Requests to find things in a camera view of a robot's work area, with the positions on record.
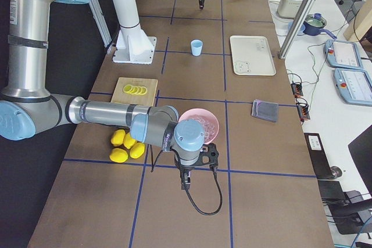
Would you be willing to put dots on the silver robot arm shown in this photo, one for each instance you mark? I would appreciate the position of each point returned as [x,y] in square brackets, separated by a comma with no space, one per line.
[28,108]

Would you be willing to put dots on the light blue plastic cup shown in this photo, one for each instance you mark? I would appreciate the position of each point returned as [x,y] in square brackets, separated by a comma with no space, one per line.
[196,47]

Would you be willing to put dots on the pile of ice cubes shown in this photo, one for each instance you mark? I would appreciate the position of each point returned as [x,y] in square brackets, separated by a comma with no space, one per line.
[211,128]

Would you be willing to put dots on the yellow lemon middle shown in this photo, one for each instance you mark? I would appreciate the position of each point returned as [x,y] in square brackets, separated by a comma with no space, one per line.
[137,150]

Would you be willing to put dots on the yellow lemon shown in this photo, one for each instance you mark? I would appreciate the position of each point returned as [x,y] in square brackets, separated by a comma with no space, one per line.
[137,150]
[117,137]
[118,155]
[129,141]

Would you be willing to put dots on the pink bowl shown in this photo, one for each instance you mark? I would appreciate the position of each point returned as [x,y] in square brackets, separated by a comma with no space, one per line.
[199,112]

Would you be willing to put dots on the yellow lemon top right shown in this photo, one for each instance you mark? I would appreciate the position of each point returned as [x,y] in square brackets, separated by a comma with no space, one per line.
[129,141]

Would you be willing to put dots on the yellow lemon bottom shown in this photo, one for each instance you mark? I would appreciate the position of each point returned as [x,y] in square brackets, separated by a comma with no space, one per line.
[118,155]

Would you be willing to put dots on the cream bear serving tray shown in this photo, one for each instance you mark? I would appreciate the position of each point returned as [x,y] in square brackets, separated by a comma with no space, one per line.
[251,56]

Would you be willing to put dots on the yellow lemon top left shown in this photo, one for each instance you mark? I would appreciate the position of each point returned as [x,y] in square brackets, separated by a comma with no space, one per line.
[117,137]

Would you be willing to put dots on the wooden cutting board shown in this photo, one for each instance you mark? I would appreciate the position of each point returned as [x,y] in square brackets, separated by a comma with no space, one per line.
[147,100]

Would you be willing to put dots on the lemon slices row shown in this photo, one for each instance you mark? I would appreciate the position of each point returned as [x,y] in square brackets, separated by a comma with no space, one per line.
[135,89]

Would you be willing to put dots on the blue bowl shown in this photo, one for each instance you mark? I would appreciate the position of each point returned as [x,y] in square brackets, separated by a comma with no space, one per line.
[300,31]

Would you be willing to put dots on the grey folded cloth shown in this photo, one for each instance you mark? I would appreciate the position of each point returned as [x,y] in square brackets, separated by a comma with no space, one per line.
[268,111]

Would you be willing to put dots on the blue saucepan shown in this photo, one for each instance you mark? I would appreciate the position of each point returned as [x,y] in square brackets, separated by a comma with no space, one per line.
[315,25]

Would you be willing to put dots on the teach pendant far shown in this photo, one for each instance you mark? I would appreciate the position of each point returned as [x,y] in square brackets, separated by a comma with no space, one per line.
[342,54]

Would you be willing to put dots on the teach pendant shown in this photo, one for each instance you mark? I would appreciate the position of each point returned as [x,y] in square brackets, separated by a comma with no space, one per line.
[354,86]
[342,54]

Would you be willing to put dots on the teach pendant near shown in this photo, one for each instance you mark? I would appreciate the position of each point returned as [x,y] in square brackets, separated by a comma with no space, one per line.
[354,86]

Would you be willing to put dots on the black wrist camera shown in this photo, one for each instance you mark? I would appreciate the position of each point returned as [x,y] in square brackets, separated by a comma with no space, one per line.
[209,156]

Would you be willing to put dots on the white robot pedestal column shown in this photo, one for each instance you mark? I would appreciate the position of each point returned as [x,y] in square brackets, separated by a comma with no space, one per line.
[132,45]

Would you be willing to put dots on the aluminium frame post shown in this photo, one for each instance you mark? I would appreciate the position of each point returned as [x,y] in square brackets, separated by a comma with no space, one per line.
[303,11]

